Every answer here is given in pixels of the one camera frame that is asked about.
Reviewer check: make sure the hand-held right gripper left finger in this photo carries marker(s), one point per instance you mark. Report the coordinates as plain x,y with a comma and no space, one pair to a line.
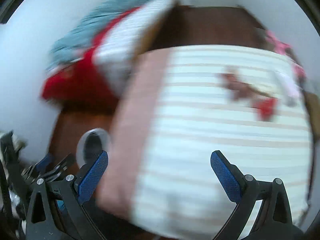
92,178

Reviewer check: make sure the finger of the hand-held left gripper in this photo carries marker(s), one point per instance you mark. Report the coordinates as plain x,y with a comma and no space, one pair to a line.
61,166
42,163

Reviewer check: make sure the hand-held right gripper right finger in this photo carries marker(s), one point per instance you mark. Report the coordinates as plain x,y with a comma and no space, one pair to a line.
226,178

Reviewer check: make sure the striped tablecloth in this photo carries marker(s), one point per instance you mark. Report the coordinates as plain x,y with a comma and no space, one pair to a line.
187,130

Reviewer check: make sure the red snack wrapper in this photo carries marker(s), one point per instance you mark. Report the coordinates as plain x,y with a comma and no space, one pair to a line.
266,108

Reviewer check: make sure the red blanket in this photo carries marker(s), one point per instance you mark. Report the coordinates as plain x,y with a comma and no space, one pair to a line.
80,85

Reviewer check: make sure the brown and white snack wrapper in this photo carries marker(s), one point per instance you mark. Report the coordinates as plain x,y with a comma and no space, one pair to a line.
250,90

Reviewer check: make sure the pink and white tissue box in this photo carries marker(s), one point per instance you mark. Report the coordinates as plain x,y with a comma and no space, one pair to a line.
287,85

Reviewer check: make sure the pink plush toy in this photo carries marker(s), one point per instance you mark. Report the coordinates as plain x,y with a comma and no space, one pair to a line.
277,45

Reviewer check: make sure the grey white checkered bedsheet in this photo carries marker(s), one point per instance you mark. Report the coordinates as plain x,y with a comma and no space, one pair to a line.
130,37

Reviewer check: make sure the teal quilt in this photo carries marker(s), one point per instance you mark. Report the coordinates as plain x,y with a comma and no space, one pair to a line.
100,22

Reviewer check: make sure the wooden bed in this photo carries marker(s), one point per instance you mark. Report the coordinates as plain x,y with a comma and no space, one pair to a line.
152,30

